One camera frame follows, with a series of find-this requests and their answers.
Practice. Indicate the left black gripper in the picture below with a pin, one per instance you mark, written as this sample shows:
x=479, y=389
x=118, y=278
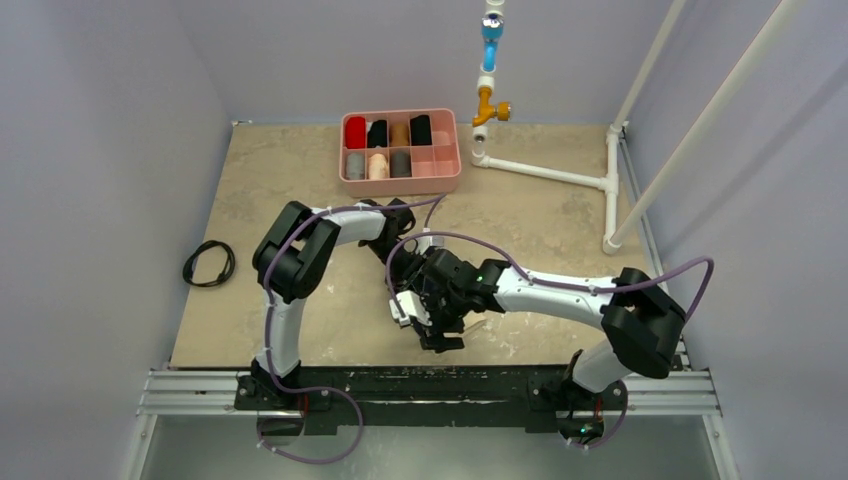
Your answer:
x=398, y=279

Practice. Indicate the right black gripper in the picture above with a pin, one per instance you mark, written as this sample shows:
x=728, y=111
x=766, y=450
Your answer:
x=438, y=332

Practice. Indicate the pink divided organizer tray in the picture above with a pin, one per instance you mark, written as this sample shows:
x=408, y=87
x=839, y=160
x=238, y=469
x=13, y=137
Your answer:
x=435, y=168

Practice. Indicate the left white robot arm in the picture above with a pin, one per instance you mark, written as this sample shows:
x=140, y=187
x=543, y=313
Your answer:
x=291, y=261

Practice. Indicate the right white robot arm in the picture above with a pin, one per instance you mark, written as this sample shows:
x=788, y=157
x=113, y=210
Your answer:
x=641, y=324

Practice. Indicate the peach rolled cloth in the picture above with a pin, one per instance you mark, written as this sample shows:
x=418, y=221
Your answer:
x=378, y=167

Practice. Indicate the dark grey rolled cloth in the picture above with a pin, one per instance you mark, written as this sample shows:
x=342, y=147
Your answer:
x=400, y=164

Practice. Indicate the black rolled cloth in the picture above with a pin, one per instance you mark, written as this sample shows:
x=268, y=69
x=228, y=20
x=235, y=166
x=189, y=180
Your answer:
x=420, y=130
x=377, y=134

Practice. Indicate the brown rolled cloth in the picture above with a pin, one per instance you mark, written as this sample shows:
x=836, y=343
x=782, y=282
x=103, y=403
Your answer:
x=399, y=134

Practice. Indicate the red rolled cloth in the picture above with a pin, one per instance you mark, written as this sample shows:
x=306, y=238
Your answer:
x=355, y=132

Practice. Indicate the orange pipe valve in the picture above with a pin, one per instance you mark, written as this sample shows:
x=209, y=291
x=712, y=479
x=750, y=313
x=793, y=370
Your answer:
x=487, y=110

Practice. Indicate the blue pipe valve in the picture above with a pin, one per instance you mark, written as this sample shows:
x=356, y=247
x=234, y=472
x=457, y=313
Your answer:
x=492, y=26

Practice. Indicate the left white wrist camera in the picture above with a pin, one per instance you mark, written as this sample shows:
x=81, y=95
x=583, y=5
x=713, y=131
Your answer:
x=428, y=240

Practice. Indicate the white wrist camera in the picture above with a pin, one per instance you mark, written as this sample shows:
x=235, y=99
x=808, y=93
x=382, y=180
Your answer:
x=407, y=309
x=428, y=240

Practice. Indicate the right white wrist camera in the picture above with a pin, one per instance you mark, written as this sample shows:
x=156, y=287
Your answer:
x=407, y=309

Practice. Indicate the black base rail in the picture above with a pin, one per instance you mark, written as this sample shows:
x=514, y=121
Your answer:
x=534, y=398

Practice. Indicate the white pvc pipe frame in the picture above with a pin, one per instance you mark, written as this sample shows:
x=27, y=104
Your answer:
x=615, y=229

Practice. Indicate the aluminium extrusion frame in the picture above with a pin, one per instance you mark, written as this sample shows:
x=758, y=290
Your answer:
x=212, y=393

